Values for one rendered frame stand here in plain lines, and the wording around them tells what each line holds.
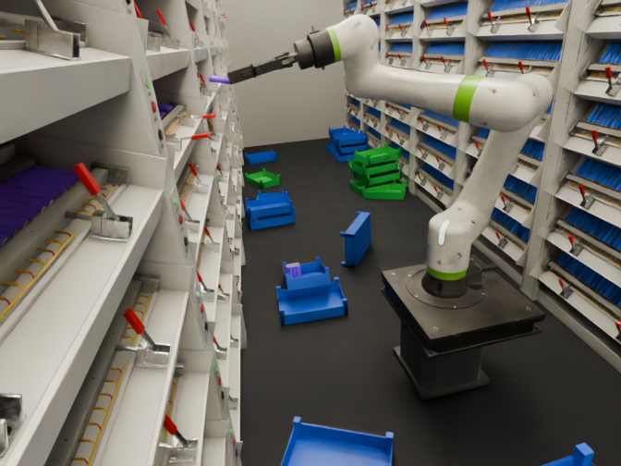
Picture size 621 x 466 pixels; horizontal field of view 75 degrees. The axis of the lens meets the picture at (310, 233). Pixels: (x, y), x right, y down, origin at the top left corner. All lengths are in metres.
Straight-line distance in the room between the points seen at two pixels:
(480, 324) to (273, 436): 0.73
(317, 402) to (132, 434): 1.03
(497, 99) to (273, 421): 1.16
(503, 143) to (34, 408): 1.22
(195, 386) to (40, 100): 0.59
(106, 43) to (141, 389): 0.45
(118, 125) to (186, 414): 0.49
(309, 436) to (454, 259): 0.71
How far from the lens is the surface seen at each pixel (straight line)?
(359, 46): 1.22
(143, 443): 0.53
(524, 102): 1.11
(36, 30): 0.48
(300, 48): 1.20
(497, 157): 1.32
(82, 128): 0.68
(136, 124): 0.66
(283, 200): 2.90
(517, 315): 1.35
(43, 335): 0.38
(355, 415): 1.47
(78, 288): 0.43
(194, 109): 1.35
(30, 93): 0.37
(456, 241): 1.26
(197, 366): 0.86
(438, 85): 1.17
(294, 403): 1.51
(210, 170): 1.39
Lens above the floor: 1.13
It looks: 26 degrees down
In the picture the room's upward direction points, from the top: 5 degrees counter-clockwise
